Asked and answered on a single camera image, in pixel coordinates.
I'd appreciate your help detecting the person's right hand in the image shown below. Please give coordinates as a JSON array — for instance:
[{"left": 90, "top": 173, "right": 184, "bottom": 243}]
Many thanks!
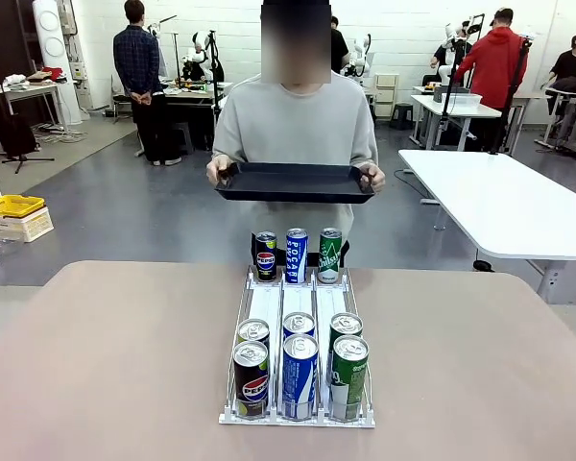
[{"left": 205, "top": 157, "right": 238, "bottom": 188}]

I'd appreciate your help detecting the person's left hand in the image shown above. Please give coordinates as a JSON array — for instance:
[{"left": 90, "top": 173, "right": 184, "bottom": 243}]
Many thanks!
[{"left": 357, "top": 162, "right": 387, "bottom": 193}]

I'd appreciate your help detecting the black serving tray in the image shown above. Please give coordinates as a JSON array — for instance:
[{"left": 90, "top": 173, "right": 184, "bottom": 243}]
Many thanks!
[{"left": 214, "top": 161, "right": 376, "bottom": 205}]

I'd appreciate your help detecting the blue Pocari Sweat can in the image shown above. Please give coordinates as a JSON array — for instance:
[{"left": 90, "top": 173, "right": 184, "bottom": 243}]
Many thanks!
[
  {"left": 282, "top": 311, "right": 316, "bottom": 340},
  {"left": 281, "top": 333, "right": 320, "bottom": 421},
  {"left": 285, "top": 228, "right": 309, "bottom": 284}
]

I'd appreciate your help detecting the green Chilsung cider can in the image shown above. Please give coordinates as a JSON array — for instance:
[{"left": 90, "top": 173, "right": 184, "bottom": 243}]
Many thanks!
[
  {"left": 317, "top": 227, "right": 343, "bottom": 285},
  {"left": 330, "top": 334, "right": 370, "bottom": 421},
  {"left": 326, "top": 312, "right": 364, "bottom": 385}
]

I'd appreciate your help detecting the person's left forearm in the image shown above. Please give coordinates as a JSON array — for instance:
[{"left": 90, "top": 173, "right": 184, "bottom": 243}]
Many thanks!
[{"left": 350, "top": 114, "right": 379, "bottom": 167}]

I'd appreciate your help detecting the person's right forearm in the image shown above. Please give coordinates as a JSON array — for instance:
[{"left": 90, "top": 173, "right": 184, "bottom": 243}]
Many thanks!
[{"left": 211, "top": 114, "right": 239, "bottom": 162}]

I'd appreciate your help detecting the person in grey sweatshirt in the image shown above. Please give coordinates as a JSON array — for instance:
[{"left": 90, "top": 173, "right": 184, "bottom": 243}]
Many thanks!
[{"left": 211, "top": 0, "right": 379, "bottom": 268}]

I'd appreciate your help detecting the person in black t-shirt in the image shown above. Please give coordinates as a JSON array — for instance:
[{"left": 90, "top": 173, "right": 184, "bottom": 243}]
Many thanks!
[{"left": 329, "top": 15, "right": 351, "bottom": 73}]

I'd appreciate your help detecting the person in red hoodie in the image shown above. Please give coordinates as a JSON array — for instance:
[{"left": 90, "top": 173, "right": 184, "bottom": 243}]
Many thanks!
[{"left": 453, "top": 8, "right": 529, "bottom": 153}]

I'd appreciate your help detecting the person in black clothes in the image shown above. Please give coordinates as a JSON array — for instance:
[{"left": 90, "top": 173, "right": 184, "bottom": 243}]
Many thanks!
[{"left": 540, "top": 32, "right": 576, "bottom": 97}]

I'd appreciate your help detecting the black stool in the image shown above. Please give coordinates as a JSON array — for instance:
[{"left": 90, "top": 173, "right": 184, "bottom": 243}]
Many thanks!
[{"left": 390, "top": 102, "right": 414, "bottom": 132}]

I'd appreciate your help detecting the grey background desk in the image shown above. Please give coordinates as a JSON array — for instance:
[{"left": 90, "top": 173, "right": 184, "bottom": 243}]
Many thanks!
[{"left": 164, "top": 80, "right": 234, "bottom": 150}]

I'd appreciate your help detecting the white drawer cabinet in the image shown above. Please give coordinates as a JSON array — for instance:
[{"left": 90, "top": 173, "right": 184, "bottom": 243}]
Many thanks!
[{"left": 372, "top": 72, "right": 400, "bottom": 121}]

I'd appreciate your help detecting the white background work table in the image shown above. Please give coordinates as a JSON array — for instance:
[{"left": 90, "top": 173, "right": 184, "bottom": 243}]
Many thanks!
[{"left": 409, "top": 93, "right": 503, "bottom": 151}]

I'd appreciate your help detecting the black tripod pole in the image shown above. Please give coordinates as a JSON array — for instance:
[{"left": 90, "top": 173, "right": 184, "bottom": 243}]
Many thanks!
[{"left": 205, "top": 29, "right": 226, "bottom": 127}]

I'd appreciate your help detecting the black Pepsi can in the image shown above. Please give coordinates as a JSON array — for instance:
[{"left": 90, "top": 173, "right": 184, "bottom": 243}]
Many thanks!
[
  {"left": 254, "top": 230, "right": 278, "bottom": 283},
  {"left": 232, "top": 340, "right": 270, "bottom": 420},
  {"left": 237, "top": 318, "right": 271, "bottom": 352}
]

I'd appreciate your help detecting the clear plastic bin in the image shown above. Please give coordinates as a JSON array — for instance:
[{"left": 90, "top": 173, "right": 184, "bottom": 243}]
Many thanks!
[{"left": 444, "top": 91, "right": 484, "bottom": 109}]

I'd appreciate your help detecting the man in plaid shirt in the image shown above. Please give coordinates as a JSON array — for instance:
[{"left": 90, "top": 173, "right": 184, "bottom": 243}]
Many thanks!
[{"left": 112, "top": 0, "right": 183, "bottom": 167}]

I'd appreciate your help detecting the large white table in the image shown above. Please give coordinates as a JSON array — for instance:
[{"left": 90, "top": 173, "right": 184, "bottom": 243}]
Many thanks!
[{"left": 396, "top": 148, "right": 576, "bottom": 304}]

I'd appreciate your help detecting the white can dispenser rack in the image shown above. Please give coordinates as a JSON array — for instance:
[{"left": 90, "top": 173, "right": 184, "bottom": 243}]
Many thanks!
[{"left": 218, "top": 265, "right": 376, "bottom": 428}]

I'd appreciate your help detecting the black slanted stand pole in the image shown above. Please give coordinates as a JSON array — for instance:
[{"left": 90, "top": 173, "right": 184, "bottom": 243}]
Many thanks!
[{"left": 488, "top": 36, "right": 534, "bottom": 156}]

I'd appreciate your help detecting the black tripod with bag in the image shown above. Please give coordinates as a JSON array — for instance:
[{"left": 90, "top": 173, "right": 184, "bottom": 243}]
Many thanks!
[{"left": 0, "top": 85, "right": 57, "bottom": 175}]

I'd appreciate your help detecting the white standing air conditioner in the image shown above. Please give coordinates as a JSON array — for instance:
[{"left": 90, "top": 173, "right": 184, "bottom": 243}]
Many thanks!
[{"left": 32, "top": 0, "right": 83, "bottom": 127}]

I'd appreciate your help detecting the white plastic crate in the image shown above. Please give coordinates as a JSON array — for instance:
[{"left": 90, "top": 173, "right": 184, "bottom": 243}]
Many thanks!
[{"left": 0, "top": 206, "right": 56, "bottom": 244}]

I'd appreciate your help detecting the yellow plastic crate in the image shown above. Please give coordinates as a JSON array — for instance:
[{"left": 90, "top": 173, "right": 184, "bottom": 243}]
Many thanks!
[{"left": 0, "top": 194, "right": 46, "bottom": 218}]

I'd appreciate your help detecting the cluttered white table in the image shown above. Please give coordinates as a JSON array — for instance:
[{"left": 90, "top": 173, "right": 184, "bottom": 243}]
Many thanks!
[{"left": 0, "top": 71, "right": 69, "bottom": 145}]

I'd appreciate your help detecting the black camera stand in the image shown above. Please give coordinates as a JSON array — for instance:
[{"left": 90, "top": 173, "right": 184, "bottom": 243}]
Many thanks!
[{"left": 439, "top": 12, "right": 486, "bottom": 151}]

